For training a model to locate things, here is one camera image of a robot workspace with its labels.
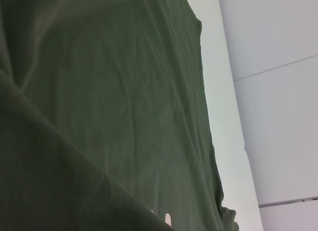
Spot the dark green FREE t-shirt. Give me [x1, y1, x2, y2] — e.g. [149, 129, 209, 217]
[0, 0, 240, 231]

